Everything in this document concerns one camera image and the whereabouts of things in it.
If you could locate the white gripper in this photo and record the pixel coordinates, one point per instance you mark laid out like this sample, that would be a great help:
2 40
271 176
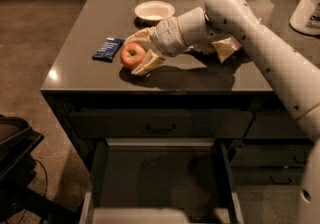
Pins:
167 37

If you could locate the red apple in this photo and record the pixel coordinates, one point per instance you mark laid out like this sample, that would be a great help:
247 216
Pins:
132 55

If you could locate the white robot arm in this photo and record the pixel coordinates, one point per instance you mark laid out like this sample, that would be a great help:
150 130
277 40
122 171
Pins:
294 79

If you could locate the top left drawer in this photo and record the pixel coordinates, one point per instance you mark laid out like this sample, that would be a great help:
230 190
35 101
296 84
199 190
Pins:
160 123

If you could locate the open middle drawer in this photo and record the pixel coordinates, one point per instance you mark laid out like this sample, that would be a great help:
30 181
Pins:
161 184

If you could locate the top right drawer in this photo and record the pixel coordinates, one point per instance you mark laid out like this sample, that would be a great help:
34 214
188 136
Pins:
274 125

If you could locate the bottom right drawer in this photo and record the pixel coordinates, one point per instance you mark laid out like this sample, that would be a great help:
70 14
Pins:
252 176

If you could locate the middle right drawer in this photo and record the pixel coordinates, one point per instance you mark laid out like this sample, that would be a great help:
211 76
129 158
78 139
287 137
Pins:
274 156

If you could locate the white bowl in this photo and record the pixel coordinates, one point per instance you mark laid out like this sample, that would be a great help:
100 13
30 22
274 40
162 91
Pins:
152 12

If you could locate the blue snack bar wrapper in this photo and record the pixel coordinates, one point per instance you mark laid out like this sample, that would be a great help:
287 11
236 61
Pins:
108 49

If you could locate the crumpled chip bag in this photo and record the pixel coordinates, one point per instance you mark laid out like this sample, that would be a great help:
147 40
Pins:
222 49

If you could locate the white plastic canister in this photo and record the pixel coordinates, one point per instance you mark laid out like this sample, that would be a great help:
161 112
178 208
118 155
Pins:
306 17

